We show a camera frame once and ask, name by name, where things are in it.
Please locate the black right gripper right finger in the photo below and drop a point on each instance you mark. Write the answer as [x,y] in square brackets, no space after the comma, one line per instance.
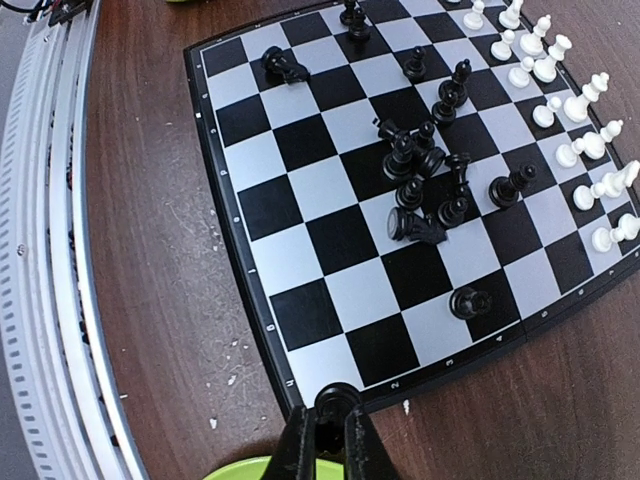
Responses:
[365,454]

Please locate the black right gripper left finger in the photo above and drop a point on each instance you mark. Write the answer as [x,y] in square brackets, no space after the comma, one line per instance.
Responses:
[295,454]

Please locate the black and grey chessboard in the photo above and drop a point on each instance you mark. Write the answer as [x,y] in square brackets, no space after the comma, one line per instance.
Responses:
[316,123]

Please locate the black lying chess piece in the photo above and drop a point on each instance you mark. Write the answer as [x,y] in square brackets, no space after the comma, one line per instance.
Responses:
[402,224]

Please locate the white knight chess piece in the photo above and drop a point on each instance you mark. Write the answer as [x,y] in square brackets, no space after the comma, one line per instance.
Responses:
[611,185]

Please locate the green plate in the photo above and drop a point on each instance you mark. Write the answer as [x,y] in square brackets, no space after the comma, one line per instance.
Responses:
[257,467]

